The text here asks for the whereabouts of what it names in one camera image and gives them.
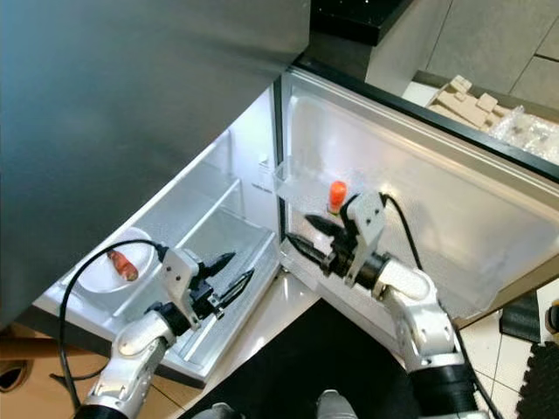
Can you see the clear plastic bag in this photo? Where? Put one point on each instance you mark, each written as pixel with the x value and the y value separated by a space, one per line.
pixel 528 135

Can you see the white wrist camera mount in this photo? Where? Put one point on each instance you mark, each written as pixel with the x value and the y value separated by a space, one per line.
pixel 179 279
pixel 371 227

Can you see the silver freezer door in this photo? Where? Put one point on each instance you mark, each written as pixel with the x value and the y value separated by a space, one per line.
pixel 131 131

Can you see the tan moulded pulp packaging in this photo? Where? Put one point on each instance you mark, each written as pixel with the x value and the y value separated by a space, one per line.
pixel 467 103

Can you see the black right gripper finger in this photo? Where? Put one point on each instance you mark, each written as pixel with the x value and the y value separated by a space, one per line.
pixel 334 230
pixel 317 251

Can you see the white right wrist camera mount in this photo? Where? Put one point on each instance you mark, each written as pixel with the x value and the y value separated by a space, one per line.
pixel 371 227

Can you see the silver robot left foot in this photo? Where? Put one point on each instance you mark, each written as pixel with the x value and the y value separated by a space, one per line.
pixel 211 411

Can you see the black floor mat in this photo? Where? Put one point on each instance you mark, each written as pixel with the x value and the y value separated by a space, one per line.
pixel 279 358

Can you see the black foam floor tile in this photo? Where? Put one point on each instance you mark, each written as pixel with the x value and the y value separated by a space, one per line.
pixel 540 384

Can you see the silver robot right foot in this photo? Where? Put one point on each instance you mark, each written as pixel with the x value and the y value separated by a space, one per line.
pixel 336 407

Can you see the small black pedal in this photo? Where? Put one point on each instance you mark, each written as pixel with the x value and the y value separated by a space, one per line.
pixel 520 316

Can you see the white bowl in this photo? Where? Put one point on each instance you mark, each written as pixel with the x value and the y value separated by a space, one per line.
pixel 92 275

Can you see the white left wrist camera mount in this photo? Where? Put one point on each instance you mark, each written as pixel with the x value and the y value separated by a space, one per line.
pixel 179 279

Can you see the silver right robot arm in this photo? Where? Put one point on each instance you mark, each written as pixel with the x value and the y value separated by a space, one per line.
pixel 428 332

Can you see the grey kitchen cabinet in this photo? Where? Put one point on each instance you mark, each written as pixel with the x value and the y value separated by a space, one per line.
pixel 480 44

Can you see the silver robot foot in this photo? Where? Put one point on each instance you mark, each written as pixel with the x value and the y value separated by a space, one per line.
pixel 336 407
pixel 211 411

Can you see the yellow and blue container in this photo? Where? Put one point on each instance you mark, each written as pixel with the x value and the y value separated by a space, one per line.
pixel 553 319

